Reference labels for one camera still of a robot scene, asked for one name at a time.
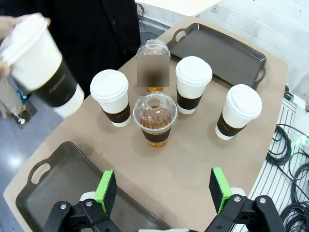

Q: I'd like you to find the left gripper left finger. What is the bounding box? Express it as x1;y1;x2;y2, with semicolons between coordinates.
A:
43;169;119;232

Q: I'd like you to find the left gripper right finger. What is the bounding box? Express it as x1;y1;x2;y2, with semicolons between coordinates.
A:
205;166;287;232

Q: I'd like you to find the white paper cup brown sleeve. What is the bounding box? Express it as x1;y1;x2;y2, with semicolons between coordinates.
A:
215;84;263;141
175;56;213;115
0;13;85;119
89;69;132;128

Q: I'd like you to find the clear iced tea cup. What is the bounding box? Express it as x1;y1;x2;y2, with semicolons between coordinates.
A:
132;91;179;147
136;40;171;92

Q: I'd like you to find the dark brown serving tray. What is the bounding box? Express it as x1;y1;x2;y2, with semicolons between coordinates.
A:
14;141;172;232
169;23;267;91

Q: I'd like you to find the person's right hand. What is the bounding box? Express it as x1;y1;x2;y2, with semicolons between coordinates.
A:
0;14;52;78

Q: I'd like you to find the white slotted metal platform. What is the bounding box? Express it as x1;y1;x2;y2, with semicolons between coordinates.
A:
248;98;309;232

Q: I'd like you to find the white device green light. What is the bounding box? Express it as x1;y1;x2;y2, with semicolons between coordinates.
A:
291;112;309;152

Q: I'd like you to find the person in black sweater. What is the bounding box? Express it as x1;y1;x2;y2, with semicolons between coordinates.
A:
0;0;142;97

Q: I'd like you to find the white side table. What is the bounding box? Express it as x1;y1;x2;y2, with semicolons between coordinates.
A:
134;0;229;17

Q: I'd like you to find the black coiled cable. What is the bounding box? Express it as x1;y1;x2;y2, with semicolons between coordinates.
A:
280;202;309;232
288;149;309;208
265;123;294;167

